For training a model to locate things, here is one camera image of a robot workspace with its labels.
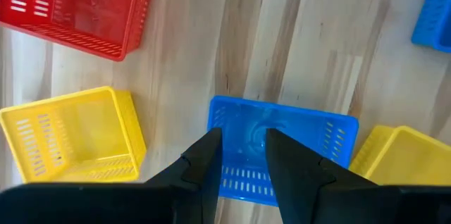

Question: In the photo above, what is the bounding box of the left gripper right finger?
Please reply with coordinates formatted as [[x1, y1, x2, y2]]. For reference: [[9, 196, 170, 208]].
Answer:
[[264, 127, 451, 224]]

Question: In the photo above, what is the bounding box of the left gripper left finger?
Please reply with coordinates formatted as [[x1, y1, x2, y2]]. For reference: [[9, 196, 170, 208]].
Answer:
[[0, 127, 223, 224]]

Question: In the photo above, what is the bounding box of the blue plastic basket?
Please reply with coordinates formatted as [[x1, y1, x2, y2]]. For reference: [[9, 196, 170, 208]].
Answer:
[[411, 0, 451, 54], [206, 95, 359, 206]]

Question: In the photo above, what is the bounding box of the yellow plastic basket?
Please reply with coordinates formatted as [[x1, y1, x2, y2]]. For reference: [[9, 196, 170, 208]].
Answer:
[[0, 86, 147, 185], [348, 125, 451, 187]]

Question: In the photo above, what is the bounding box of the red plastic basket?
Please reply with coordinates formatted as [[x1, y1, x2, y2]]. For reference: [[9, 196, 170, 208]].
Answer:
[[0, 0, 153, 62]]

